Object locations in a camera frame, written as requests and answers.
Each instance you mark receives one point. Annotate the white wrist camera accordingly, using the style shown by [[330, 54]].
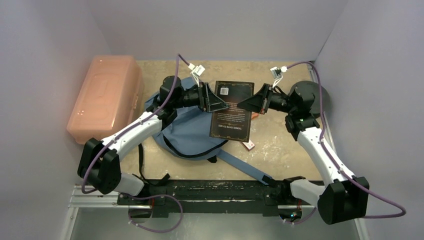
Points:
[[198, 71], [277, 73]]

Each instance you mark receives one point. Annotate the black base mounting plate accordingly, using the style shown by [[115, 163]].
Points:
[[217, 197]]

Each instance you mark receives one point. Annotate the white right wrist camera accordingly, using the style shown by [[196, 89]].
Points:
[[277, 73]]

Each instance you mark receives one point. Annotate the pink plastic storage box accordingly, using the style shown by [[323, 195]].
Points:
[[108, 98]]

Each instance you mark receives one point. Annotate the aluminium frame rails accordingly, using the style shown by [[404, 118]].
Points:
[[192, 111]]

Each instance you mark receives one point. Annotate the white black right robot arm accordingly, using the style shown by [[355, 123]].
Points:
[[340, 198]]

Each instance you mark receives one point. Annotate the dark brown book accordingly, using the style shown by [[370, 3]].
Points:
[[232, 123]]

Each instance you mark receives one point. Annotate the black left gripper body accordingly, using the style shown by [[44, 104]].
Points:
[[204, 103]]

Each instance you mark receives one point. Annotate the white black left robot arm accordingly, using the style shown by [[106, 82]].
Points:
[[99, 165]]

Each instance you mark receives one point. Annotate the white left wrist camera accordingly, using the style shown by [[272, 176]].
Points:
[[198, 71]]

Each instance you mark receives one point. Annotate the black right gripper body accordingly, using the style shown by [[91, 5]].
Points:
[[266, 99]]

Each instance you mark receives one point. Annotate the blue grey backpack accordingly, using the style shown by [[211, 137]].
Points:
[[186, 129]]

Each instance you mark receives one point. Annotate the black filament spool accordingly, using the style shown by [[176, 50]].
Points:
[[310, 93]]

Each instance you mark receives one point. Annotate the small red white card box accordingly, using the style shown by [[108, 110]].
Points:
[[249, 145]]

